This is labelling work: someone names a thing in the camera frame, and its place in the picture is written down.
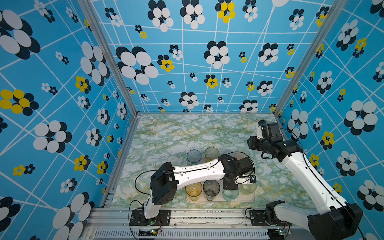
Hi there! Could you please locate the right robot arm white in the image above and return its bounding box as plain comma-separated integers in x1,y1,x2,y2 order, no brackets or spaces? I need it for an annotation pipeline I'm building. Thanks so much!
247,122,363,240

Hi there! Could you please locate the aluminium corner post right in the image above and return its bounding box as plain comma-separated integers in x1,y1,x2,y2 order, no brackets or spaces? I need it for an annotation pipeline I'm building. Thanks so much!
274,0,347,117

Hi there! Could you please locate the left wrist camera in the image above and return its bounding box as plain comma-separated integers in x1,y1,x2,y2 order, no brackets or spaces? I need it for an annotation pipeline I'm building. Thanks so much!
236,175,257,185

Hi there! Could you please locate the grey tall glass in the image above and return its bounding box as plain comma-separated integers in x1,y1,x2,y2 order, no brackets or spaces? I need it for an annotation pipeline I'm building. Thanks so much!
203,180,221,202

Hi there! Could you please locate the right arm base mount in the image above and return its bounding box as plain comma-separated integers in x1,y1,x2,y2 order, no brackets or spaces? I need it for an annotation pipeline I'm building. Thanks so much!
246,209,292,228

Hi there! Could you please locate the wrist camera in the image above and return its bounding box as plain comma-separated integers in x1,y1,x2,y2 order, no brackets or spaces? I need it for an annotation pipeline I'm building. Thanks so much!
236,175,257,185
257,120,266,139

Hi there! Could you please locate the pink rectangular tray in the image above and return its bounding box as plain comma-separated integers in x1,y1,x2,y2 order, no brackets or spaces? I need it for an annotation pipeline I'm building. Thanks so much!
186,164,254,203

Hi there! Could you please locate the aluminium corner post left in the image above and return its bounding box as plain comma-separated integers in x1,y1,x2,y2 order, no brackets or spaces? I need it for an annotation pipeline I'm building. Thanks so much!
79,0,138,119

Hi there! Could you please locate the teal dimpled tall cup front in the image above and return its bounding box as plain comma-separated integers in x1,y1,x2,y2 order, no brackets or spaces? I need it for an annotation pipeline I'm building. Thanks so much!
223,190,240,202

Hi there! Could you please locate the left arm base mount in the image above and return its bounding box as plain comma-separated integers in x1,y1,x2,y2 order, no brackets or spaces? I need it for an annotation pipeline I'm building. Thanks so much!
129,209,172,227

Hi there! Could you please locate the yellow tall glass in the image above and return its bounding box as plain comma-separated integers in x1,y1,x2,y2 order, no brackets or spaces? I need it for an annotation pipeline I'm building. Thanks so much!
185,183,203,202
205,147,220,161

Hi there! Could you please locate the short green cup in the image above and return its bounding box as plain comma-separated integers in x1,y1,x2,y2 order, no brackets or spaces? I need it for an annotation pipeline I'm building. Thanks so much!
239,183,257,196

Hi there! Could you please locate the aluminium corner post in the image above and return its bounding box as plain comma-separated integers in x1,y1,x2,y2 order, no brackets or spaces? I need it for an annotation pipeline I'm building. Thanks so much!
79,0,138,119
274,0,347,117

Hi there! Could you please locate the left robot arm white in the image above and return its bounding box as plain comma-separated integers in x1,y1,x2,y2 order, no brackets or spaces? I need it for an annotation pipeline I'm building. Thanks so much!
143,152,257,220

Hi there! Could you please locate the yellow tall glass front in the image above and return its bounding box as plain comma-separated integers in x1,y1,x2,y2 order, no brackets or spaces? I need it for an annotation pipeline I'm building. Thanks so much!
185,183,203,202

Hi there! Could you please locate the blue clear tall glass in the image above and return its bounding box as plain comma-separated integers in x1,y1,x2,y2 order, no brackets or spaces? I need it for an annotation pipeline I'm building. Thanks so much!
187,149,202,164

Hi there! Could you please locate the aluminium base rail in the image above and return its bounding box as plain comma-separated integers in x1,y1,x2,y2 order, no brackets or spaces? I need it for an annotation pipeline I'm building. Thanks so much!
81,209,314,240

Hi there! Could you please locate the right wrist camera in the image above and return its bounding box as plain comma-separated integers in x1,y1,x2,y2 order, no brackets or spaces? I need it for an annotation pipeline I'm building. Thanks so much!
257,120,266,139

